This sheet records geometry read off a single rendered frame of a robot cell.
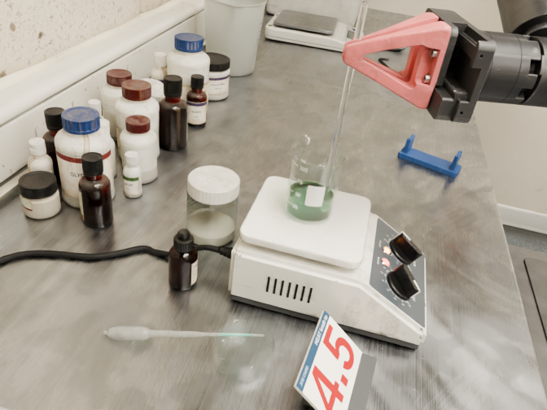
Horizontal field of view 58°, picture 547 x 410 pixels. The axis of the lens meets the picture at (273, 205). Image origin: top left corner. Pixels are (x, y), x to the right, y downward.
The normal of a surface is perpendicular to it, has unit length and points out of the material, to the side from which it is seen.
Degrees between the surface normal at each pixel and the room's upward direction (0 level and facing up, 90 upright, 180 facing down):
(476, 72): 90
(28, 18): 90
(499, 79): 92
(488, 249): 0
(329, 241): 0
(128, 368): 0
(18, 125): 90
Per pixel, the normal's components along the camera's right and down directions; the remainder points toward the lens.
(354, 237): 0.12, -0.82
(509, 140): -0.24, 0.52
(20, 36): 0.96, 0.23
